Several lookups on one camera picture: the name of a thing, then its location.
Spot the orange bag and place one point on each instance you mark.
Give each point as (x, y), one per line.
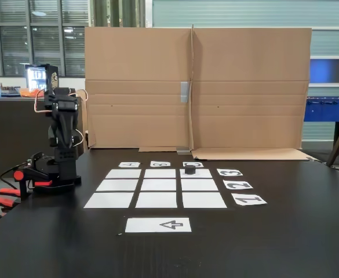
(28, 93)

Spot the white nine-square grid sheet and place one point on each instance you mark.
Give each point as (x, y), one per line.
(157, 185)

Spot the paper sheet letter C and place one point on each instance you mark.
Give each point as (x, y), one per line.
(199, 164)

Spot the paper sheet number 2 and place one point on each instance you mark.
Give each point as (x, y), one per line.
(238, 185)

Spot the black mini fridge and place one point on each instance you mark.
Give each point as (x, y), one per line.
(38, 76)

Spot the red black clamp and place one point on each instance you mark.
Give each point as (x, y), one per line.
(21, 176)

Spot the paper sheet number 3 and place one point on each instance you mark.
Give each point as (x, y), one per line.
(230, 172)

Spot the brown cardboard sheet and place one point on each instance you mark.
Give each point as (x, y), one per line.
(128, 58)
(250, 87)

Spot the black round token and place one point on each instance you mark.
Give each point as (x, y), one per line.
(190, 169)

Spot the dark brown counter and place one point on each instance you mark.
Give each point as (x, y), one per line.
(12, 130)

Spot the blue foosball table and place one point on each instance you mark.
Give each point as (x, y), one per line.
(328, 111)

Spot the grey tape strip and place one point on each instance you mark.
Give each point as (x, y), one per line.
(183, 150)
(185, 92)

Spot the paper sheet letter A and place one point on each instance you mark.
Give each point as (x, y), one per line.
(129, 164)

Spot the paper sheet letter B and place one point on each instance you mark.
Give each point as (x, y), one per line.
(160, 164)

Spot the white arrow paper sheet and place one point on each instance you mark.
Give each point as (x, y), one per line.
(143, 225)

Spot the paper sheet number 1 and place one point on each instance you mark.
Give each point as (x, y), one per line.
(249, 200)

